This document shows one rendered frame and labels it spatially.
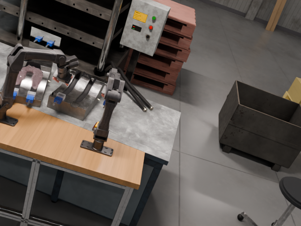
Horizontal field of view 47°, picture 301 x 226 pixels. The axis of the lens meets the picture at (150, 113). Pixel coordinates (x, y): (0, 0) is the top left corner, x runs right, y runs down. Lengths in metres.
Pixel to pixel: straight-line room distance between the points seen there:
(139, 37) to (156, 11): 0.26
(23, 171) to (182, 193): 1.45
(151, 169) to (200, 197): 1.12
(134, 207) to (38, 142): 0.93
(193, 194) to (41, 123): 1.73
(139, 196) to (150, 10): 1.44
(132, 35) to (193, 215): 1.64
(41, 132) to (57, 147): 0.15
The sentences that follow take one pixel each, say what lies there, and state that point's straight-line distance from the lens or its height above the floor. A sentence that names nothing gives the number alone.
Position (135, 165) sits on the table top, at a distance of 2.15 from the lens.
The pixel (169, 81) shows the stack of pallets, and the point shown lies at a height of 0.20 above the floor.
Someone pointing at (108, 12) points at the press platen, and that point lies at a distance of 2.97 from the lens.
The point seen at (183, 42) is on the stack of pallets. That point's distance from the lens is 4.66.
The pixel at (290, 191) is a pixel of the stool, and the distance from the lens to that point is 2.93.
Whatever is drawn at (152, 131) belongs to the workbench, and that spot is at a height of 0.80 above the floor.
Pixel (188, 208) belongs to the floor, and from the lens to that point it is 3.26.
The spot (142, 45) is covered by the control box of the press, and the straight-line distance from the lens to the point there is 2.97.
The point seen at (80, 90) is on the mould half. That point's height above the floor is 0.89.
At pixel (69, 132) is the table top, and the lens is 2.25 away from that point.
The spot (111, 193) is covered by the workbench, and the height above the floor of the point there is 0.31.
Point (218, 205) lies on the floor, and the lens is 3.47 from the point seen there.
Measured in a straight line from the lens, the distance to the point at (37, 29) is 3.19.
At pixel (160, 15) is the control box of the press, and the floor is 1.42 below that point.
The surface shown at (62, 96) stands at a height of 0.92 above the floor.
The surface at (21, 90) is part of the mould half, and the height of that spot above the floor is 0.86.
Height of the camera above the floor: 2.12
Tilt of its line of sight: 29 degrees down
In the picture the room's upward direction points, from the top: 21 degrees clockwise
